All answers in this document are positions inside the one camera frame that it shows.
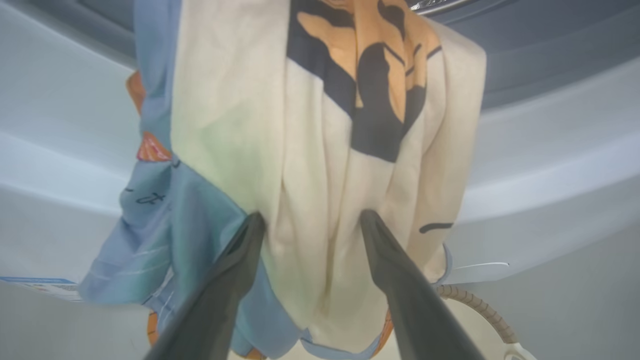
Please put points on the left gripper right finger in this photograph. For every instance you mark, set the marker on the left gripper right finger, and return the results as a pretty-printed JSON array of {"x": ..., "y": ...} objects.
[{"x": 415, "y": 310}]

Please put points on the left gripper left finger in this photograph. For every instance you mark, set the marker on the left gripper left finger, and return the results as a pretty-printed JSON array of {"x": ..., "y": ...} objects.
[{"x": 210, "y": 310}]

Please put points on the blue cartoon print garment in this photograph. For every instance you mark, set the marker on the blue cartoon print garment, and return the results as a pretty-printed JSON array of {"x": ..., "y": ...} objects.
[{"x": 240, "y": 125}]

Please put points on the cream perforated laundry basket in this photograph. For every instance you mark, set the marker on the cream perforated laundry basket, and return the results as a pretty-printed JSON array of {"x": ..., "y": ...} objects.
[{"x": 492, "y": 320}]

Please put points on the white front-load washing machine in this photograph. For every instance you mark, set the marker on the white front-load washing machine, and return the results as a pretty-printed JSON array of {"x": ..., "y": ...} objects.
[{"x": 50, "y": 100}]

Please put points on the blue energy label sticker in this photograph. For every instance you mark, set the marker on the blue energy label sticker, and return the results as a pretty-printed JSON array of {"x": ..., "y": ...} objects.
[{"x": 35, "y": 287}]

